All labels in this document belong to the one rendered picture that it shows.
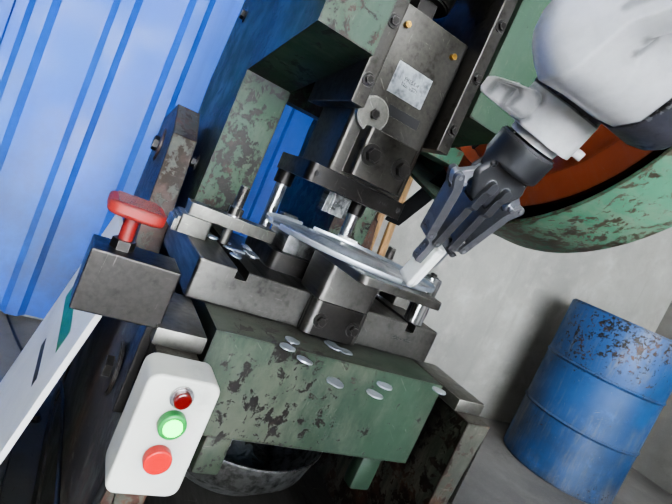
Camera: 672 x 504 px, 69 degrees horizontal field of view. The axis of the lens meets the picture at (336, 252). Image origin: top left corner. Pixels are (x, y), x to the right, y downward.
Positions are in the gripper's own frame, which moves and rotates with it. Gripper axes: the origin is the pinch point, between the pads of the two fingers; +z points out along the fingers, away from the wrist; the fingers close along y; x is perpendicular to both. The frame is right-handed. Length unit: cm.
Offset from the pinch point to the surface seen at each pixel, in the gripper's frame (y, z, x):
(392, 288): -4.9, 2.8, -4.4
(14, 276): -45, 119, 98
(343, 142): -9.0, -2.5, 21.9
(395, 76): -5.5, -14.3, 27.2
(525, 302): 197, 63, 121
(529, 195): 30.6, -10.3, 22.8
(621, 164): 30.1, -24.3, 12.6
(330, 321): -3.5, 16.7, 2.3
